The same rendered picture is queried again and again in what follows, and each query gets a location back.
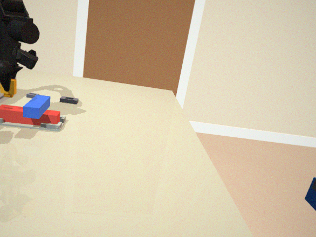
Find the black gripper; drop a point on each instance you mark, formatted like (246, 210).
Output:
(8, 70)

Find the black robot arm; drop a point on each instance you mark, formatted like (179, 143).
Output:
(15, 24)

